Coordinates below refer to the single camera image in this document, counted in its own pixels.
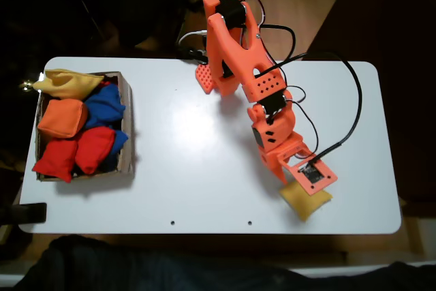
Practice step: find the yellow bean bag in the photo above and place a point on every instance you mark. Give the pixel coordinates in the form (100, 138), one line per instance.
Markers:
(64, 83)
(306, 207)

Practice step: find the cardboard box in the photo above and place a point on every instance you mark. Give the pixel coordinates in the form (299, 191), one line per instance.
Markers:
(126, 117)

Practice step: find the blue bean bag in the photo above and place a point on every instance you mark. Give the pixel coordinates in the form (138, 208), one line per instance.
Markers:
(104, 105)
(119, 139)

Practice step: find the red bean bag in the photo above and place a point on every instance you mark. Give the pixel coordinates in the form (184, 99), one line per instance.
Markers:
(56, 161)
(93, 148)

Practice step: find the orange bean bag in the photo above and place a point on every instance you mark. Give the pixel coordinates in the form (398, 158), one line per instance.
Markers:
(61, 119)

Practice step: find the person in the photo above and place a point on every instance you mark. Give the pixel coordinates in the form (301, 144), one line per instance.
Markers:
(102, 267)

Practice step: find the black table clamp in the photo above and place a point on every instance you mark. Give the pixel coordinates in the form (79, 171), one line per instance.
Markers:
(27, 213)

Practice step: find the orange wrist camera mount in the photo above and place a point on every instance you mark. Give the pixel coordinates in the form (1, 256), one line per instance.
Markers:
(306, 182)

